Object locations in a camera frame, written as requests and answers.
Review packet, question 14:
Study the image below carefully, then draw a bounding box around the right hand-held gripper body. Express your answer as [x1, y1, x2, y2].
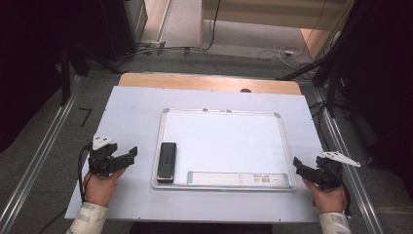
[315, 150, 361, 191]

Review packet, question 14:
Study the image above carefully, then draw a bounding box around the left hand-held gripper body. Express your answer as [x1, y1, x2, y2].
[87, 134, 119, 178]

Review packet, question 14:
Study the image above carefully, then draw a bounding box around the black whiteboard eraser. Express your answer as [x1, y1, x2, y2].
[156, 141, 178, 184]

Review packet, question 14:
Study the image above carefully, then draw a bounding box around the person's right hand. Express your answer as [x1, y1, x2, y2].
[302, 177, 347, 215]

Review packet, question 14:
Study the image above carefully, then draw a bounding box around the person's left hand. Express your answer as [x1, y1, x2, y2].
[82, 168, 127, 209]

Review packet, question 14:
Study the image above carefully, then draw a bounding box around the large white table panel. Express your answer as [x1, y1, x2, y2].
[63, 85, 326, 225]

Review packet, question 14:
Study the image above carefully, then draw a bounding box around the long white label strip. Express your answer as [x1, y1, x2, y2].
[186, 171, 290, 189]

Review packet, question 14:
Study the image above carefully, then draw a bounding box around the black metal stand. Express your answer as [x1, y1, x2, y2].
[58, 42, 125, 107]
[275, 48, 357, 119]

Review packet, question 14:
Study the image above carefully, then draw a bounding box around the person's dark clothing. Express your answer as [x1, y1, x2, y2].
[128, 222, 274, 234]

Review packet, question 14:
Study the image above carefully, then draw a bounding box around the dark curtain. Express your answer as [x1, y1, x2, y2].
[0, 0, 77, 154]
[337, 0, 413, 199]

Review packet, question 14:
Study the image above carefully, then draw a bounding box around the black cabinet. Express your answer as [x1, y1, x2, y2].
[76, 0, 149, 62]

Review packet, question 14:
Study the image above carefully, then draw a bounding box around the light wooden shelf unit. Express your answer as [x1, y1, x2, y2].
[199, 0, 356, 59]

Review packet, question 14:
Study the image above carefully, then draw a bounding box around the left hand-held gripper black cable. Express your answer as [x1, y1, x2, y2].
[76, 143, 94, 203]

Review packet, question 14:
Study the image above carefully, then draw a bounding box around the hand-held gripper black cable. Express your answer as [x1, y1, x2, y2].
[76, 143, 94, 203]
[333, 165, 354, 218]

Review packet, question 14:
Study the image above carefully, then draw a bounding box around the right hand-held gripper black cable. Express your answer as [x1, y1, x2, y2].
[333, 165, 354, 218]

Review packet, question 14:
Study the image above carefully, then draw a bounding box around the aluminium floor rail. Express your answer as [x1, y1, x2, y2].
[0, 75, 82, 234]
[313, 87, 386, 234]

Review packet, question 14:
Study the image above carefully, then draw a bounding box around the black cable beside rail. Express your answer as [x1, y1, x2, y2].
[310, 98, 329, 154]

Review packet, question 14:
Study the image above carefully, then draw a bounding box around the white whiteboard with metal frame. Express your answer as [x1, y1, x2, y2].
[150, 107, 298, 192]

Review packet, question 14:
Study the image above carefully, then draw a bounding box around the white cable with plug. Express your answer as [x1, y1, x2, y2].
[257, 46, 305, 63]

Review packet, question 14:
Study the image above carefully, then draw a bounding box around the black floor cable bundle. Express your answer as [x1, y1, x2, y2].
[113, 44, 203, 67]

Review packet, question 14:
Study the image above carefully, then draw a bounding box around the black hanging cable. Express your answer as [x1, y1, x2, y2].
[202, 0, 223, 53]

